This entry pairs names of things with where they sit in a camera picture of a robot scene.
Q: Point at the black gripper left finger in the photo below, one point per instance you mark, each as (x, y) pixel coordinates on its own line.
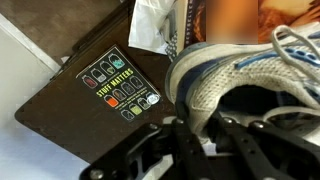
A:
(146, 153)

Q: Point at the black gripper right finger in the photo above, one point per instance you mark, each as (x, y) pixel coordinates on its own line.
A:
(266, 153)

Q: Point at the dotted blue white tissue box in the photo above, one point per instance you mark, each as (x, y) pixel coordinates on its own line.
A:
(171, 46)

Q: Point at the black Stuff Matters book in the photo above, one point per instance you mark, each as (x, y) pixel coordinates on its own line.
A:
(120, 83)

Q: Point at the dark brown wooden table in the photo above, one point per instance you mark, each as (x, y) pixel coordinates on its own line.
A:
(66, 116)

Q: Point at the white paper sheet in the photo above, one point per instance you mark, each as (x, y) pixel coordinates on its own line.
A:
(146, 23)

